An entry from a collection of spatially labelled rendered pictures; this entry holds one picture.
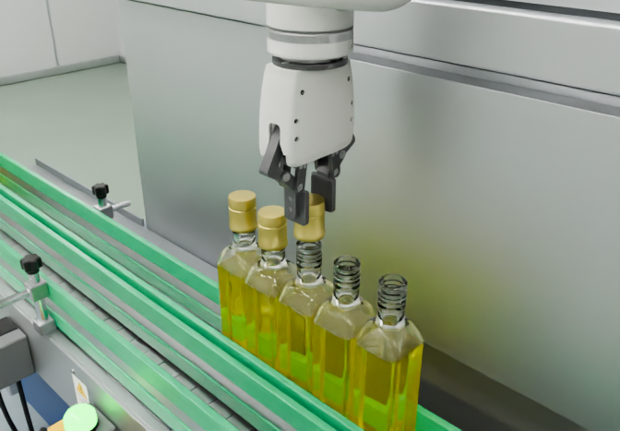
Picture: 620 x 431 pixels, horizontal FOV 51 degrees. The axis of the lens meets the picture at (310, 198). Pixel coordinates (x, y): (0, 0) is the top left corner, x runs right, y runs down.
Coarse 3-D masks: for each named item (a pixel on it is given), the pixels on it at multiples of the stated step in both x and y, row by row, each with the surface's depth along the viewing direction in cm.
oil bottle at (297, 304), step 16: (288, 288) 74; (304, 288) 73; (320, 288) 73; (288, 304) 74; (304, 304) 72; (320, 304) 73; (288, 320) 75; (304, 320) 73; (288, 336) 76; (304, 336) 74; (288, 352) 77; (304, 352) 75; (288, 368) 78; (304, 368) 76; (304, 384) 77
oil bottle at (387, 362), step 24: (360, 336) 68; (384, 336) 66; (408, 336) 66; (360, 360) 69; (384, 360) 66; (408, 360) 67; (360, 384) 70; (384, 384) 67; (408, 384) 69; (360, 408) 71; (384, 408) 68; (408, 408) 70
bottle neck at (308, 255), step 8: (320, 240) 73; (296, 248) 73; (304, 248) 71; (312, 248) 71; (320, 248) 72; (296, 256) 73; (304, 256) 72; (312, 256) 72; (320, 256) 72; (296, 264) 73; (304, 264) 72; (312, 264) 72; (320, 264) 73; (304, 272) 73; (312, 272) 73; (320, 272) 74; (296, 280) 74; (304, 280) 73; (312, 280) 73; (320, 280) 74
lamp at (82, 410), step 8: (72, 408) 89; (80, 408) 89; (88, 408) 89; (64, 416) 88; (72, 416) 88; (80, 416) 88; (88, 416) 88; (96, 416) 90; (64, 424) 88; (72, 424) 87; (80, 424) 87; (88, 424) 88; (96, 424) 89
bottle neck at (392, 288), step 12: (384, 276) 66; (396, 276) 66; (384, 288) 64; (396, 288) 64; (384, 300) 65; (396, 300) 65; (384, 312) 66; (396, 312) 65; (384, 324) 66; (396, 324) 66
